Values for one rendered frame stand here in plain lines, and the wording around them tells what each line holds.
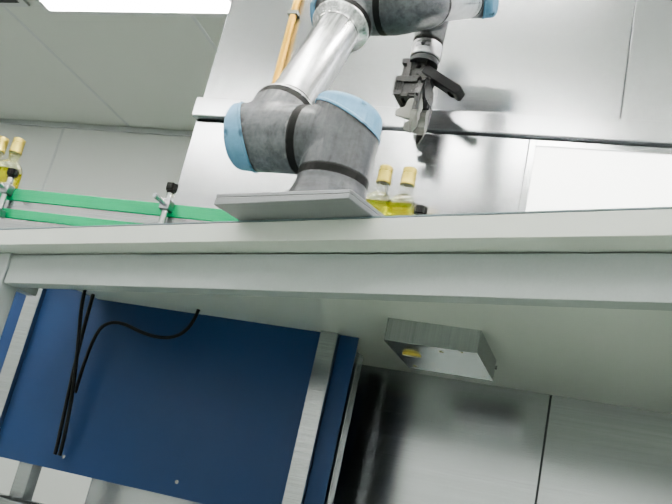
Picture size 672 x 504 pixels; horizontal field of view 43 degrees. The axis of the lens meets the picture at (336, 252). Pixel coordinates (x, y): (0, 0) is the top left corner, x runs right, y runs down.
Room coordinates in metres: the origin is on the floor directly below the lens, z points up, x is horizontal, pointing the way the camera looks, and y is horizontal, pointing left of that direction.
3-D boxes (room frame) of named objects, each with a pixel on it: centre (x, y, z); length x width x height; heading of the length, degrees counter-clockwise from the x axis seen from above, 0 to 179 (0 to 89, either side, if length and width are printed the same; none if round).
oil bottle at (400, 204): (1.87, -0.13, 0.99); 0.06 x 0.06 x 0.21; 69
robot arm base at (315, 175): (1.29, 0.03, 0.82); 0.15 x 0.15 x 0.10
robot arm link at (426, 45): (1.87, -0.11, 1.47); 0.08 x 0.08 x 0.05
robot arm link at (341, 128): (1.29, 0.04, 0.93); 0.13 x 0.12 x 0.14; 65
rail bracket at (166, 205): (1.89, 0.42, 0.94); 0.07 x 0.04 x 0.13; 159
